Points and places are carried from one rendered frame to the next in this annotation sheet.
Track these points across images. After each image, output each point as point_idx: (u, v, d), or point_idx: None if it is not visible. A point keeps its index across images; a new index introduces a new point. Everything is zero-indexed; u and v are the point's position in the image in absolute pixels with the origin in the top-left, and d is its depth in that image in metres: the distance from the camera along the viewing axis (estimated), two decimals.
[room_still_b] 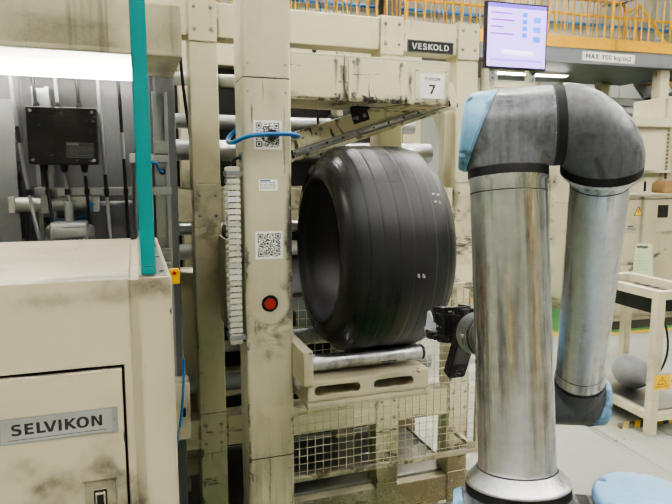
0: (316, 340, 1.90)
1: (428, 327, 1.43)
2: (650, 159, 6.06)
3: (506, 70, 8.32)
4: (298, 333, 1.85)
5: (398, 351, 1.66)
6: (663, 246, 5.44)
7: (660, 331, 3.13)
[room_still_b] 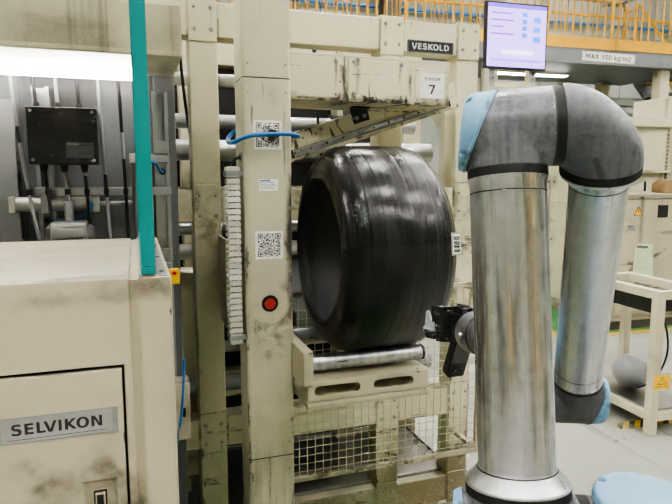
0: (318, 334, 1.87)
1: (427, 326, 1.44)
2: (650, 159, 6.06)
3: (506, 70, 8.32)
4: None
5: None
6: (663, 246, 5.44)
7: (660, 331, 3.13)
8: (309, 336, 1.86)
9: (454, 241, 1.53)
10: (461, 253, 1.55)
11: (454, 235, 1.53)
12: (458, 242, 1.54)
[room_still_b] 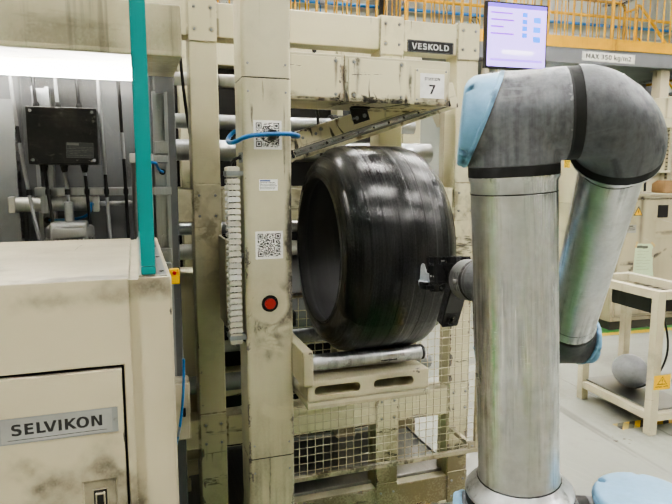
0: None
1: (422, 279, 1.45)
2: None
3: (506, 70, 8.32)
4: (298, 336, 1.85)
5: (398, 350, 1.66)
6: (663, 246, 5.44)
7: (660, 331, 3.13)
8: None
9: None
10: None
11: None
12: None
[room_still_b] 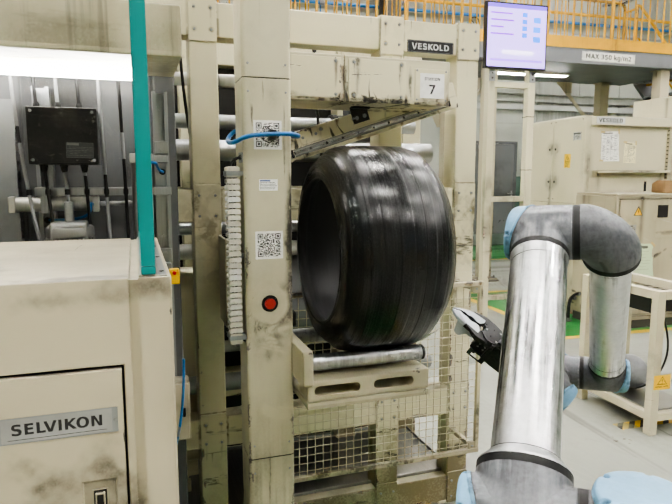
0: None
1: (468, 316, 1.61)
2: (650, 159, 6.06)
3: (506, 70, 8.32)
4: None
5: (398, 360, 1.66)
6: (663, 246, 5.44)
7: (660, 331, 3.13)
8: None
9: (430, 334, 1.68)
10: (432, 334, 1.72)
11: (432, 332, 1.67)
12: (434, 332, 1.69)
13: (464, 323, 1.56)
